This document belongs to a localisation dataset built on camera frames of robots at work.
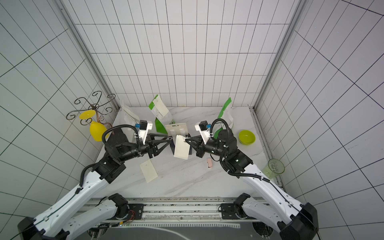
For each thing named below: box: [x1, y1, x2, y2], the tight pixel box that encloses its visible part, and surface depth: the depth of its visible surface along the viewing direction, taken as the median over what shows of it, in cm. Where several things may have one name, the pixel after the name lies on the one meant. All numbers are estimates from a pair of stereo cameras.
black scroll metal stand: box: [66, 91, 116, 126], surface depth 78 cm
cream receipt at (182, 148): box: [174, 134, 191, 160], surface depth 68 cm
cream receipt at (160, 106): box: [152, 95, 169, 117], surface depth 96 cm
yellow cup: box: [89, 121, 109, 142], surface depth 80 cm
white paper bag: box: [113, 99, 140, 142], surface depth 97 cm
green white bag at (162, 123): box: [148, 94, 172, 135], surface depth 94 cm
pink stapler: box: [206, 158, 213, 169], surface depth 89 cm
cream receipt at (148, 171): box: [139, 158, 158, 183], surface depth 88 cm
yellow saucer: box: [79, 110, 96, 120], surface depth 76 cm
